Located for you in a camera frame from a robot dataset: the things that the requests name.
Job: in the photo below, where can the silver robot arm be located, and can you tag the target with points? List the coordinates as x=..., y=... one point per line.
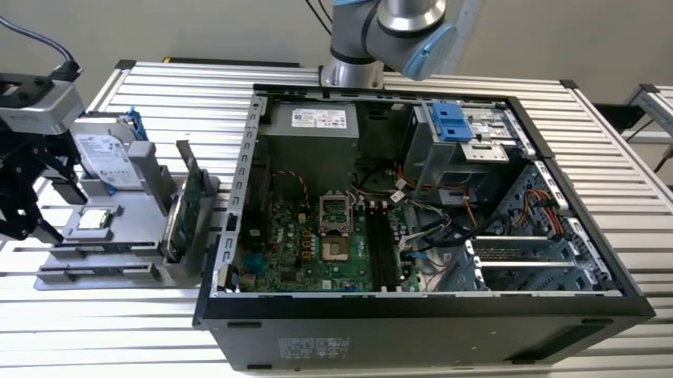
x=357, y=31

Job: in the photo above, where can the black RAM slot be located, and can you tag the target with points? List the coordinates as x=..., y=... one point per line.
x=392, y=244
x=377, y=244

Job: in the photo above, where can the hard disk in blue carrier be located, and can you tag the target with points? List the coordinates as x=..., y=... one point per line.
x=102, y=153

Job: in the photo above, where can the silver CPU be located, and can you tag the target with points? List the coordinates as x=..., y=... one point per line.
x=95, y=218

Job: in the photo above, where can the grey parts rack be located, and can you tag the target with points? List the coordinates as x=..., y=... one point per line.
x=136, y=220

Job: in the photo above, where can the green graphics card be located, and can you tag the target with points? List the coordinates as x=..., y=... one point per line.
x=191, y=204

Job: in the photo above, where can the black case fan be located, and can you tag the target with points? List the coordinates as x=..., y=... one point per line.
x=261, y=189

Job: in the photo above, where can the grey power supply unit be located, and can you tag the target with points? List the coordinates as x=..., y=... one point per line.
x=310, y=157

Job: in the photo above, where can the CPU socket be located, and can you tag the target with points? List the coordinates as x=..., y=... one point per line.
x=337, y=249

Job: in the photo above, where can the green motherboard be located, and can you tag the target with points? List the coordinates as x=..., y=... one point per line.
x=337, y=277

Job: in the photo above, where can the black open PC case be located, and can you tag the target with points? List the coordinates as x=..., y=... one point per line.
x=367, y=338

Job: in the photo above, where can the blue drive latch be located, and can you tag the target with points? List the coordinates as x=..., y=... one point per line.
x=449, y=122

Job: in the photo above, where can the metal disk bay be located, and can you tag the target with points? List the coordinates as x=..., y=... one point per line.
x=525, y=264

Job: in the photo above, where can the aluminium slat side table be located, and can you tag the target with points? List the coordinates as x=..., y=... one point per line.
x=652, y=98

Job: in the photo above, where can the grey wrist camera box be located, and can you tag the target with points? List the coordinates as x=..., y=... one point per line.
x=47, y=106

